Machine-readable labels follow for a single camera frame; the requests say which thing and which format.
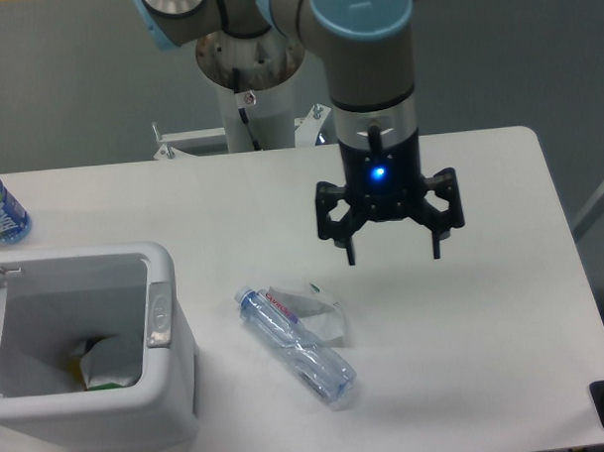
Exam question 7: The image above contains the trash inside the can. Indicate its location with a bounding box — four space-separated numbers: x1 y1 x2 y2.
66 333 144 392

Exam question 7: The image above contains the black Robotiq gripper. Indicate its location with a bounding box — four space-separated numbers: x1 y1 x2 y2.
312 128 467 267

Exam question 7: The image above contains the white plastic trash can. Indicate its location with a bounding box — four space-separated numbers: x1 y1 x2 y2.
0 242 198 450

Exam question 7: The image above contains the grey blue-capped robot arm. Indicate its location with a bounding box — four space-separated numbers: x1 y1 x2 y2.
133 0 464 250

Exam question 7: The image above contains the white pedestal base frame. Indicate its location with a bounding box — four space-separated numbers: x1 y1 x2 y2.
153 103 334 161

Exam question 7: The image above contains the blue labelled drink bottle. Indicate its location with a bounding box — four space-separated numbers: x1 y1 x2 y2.
0 179 32 244

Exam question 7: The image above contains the black pedestal cable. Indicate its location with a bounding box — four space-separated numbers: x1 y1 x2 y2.
231 65 262 153

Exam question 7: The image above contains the crushed clear plastic water bottle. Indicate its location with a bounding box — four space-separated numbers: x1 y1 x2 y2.
235 286 357 404

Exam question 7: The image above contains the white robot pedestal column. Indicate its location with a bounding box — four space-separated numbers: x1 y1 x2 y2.
195 29 305 138

